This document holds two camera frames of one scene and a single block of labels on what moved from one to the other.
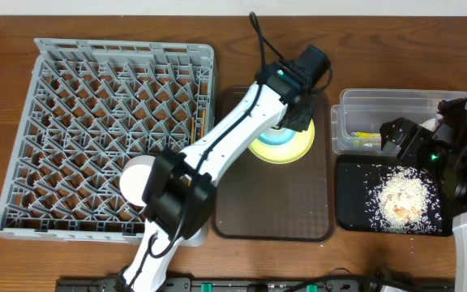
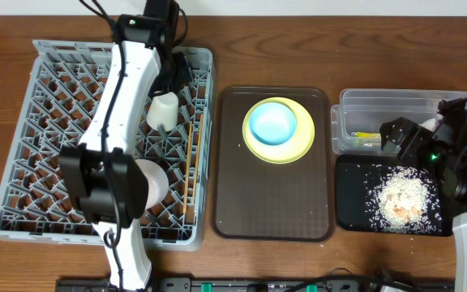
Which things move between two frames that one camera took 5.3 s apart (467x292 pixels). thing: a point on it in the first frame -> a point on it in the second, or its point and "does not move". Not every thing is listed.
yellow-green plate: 287,152 does not move
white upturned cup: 272,128 -> 163,109
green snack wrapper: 365,135 does not move
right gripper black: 417,137 does not move
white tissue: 433,123 does not move
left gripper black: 306,116 -> 181,71
